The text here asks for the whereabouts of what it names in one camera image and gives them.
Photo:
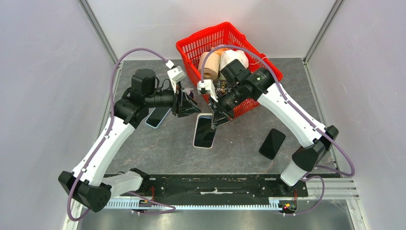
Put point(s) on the black phone on table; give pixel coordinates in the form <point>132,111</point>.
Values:
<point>272,144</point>

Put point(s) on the aluminium frame rail right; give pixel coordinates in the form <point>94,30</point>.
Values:
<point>337,4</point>

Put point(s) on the aluminium frame rail left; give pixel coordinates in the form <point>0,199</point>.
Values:
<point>92,18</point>

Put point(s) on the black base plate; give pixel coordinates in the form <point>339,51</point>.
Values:
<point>217,189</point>

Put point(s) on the orange box in basket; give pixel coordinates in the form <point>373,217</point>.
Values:
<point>220,51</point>

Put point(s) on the aluminium frame rail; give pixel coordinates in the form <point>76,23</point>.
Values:
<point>92,18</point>
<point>337,4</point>

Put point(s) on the black packet in basket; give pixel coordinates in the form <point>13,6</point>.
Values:
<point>221,87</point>

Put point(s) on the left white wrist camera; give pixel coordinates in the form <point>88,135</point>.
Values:
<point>176,74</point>

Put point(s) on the white plastic bag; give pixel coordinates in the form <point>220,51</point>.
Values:
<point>230,55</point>

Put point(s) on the white toothed cable rail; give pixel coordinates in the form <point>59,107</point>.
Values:
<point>134,203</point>

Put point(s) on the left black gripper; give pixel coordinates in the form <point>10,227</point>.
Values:
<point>183,105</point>

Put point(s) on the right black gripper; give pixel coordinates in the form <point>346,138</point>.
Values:
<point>219,118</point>

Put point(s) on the beige toilet paper roll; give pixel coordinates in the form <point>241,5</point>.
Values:
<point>211,67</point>

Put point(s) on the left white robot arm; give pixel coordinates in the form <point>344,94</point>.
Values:
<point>86,183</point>

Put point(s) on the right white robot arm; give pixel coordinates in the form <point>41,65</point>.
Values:
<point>260,85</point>

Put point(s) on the orange label blue pump bottle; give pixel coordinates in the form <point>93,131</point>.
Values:
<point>189,92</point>

